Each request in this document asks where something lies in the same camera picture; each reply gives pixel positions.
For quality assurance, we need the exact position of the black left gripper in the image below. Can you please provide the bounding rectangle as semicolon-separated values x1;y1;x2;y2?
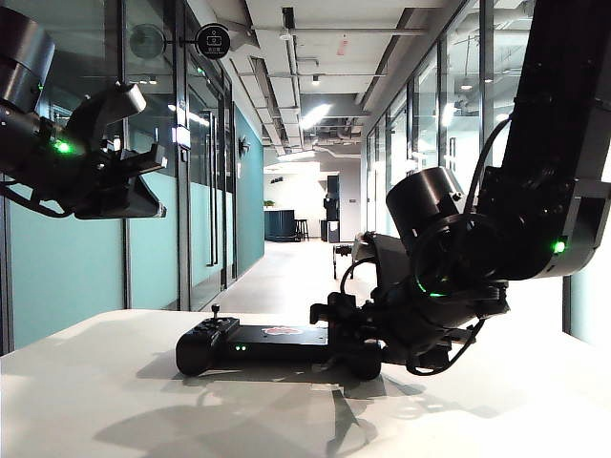
56;144;168;221

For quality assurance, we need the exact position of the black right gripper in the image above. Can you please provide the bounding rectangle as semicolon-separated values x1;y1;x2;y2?
309;280;510;374

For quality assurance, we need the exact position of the black remote control with joysticks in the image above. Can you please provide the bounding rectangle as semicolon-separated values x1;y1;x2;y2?
175;303;384;381

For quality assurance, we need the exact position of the black quadruped robot dog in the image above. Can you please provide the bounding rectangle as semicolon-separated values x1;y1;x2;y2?
330;241;357;281

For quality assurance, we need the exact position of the dark bar counter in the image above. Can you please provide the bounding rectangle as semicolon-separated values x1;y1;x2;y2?
263;208;298;243

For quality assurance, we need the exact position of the tall black cabinet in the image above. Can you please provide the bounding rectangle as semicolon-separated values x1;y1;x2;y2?
326;174;342;223

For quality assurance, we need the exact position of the round black hanging sign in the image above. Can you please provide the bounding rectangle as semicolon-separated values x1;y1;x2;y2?
179;22;233;60

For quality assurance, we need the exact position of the black right camera cable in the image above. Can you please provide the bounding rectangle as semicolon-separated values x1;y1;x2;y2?
339;260;371;295

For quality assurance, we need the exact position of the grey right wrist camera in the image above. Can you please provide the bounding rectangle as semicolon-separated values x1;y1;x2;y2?
351;230;412;300

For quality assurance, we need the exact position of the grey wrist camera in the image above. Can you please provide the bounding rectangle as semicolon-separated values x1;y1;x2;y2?
64;81;148;156
351;230;412;300

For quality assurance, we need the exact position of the long black door handle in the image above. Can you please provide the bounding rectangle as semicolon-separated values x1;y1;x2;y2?
203;109;221;268

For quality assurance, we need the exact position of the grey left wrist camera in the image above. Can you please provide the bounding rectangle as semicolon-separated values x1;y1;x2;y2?
64;81;148;156

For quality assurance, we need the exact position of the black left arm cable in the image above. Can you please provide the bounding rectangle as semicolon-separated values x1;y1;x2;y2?
0;182;74;219

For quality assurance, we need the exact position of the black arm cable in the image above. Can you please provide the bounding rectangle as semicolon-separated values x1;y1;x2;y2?
464;117;514;217
0;182;74;219

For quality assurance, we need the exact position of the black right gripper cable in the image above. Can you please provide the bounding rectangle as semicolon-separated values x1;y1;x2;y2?
404;317;488;377

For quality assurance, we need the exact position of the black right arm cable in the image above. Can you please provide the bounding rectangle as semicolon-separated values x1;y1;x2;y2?
464;117;514;217

